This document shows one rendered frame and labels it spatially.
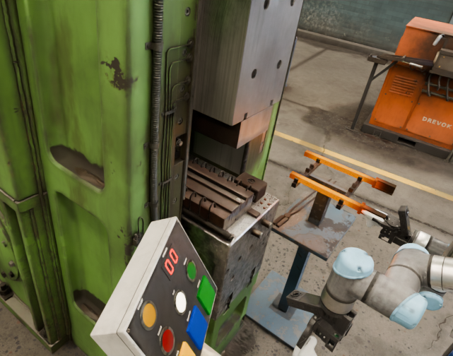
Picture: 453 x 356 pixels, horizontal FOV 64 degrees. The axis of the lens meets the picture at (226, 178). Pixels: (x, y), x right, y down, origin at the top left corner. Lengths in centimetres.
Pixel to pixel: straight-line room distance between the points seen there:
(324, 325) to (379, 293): 20
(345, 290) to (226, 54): 65
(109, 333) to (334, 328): 52
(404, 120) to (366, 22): 430
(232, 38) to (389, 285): 68
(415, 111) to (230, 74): 386
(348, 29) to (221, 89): 787
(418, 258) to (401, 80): 382
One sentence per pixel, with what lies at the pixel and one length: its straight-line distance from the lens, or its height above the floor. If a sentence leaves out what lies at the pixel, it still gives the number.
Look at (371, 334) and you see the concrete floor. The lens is 246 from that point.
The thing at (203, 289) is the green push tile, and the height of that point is 103.
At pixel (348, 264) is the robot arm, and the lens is 82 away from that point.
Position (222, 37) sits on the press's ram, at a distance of 101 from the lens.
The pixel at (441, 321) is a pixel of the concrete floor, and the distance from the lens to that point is 279.
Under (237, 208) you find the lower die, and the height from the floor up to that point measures 99.
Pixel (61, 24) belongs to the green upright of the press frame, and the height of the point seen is 156.
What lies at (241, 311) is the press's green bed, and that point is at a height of 19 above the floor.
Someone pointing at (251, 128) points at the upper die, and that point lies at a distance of 117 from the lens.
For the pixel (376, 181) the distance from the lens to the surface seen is 177.
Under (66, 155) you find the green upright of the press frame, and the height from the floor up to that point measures 114.
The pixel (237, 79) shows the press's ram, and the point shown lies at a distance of 100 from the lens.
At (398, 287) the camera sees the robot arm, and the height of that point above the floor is 127.
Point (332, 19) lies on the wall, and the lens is 891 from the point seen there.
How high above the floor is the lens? 183
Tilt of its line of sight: 34 degrees down
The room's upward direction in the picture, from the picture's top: 9 degrees clockwise
